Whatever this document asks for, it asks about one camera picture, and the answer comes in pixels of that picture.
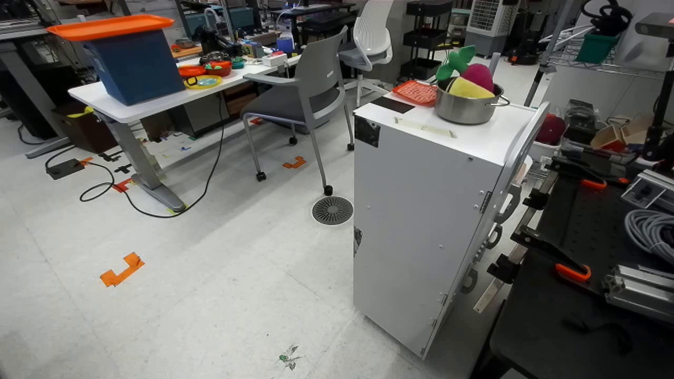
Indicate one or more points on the pink plush toy green leaves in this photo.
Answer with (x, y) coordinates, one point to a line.
(480, 75)

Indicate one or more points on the white toy kitchen cabinet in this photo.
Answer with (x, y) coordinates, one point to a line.
(421, 224)

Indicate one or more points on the yellow plush sandwich toy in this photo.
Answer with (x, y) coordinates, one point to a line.
(467, 89)

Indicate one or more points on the round grey floor cover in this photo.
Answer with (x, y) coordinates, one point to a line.
(332, 212)

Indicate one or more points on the small orange floor tape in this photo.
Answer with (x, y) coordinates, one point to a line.
(295, 163)

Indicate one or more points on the black sticker patch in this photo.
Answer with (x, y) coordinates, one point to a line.
(392, 105)

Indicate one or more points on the grey office chair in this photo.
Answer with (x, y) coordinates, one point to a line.
(308, 91)

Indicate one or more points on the orange plastic tray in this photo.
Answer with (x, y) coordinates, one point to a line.
(413, 94)

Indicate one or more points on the blue bottle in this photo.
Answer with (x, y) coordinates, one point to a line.
(285, 45)

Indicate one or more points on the white office chair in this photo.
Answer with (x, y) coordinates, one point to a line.
(371, 35)

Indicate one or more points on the yellow green plate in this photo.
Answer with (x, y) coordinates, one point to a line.
(204, 84)

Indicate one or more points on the black utility cart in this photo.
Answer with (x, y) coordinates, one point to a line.
(423, 35)

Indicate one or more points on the orange bowl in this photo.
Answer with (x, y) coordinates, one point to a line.
(191, 71)

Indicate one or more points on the white desk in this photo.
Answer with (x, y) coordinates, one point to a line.
(134, 106)

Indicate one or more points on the maroon round object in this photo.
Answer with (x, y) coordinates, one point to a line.
(550, 130)

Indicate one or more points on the white air cooler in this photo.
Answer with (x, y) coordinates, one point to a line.
(491, 24)

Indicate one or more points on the orange L-shaped floor tape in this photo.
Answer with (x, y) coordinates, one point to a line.
(122, 270)

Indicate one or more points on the blue storage bin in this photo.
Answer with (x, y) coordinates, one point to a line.
(134, 66)

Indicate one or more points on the black power adapter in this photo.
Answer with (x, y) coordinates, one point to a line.
(63, 169)

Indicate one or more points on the orange bin lid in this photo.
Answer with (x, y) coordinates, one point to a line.
(107, 27)

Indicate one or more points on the green box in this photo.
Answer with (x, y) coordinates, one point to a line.
(596, 48)

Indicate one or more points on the aluminium extrusion bar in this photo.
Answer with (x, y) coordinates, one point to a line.
(643, 287)

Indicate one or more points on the grey desk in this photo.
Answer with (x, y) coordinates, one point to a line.
(27, 86)

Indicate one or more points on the black camera stand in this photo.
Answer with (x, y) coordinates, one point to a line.
(663, 106)

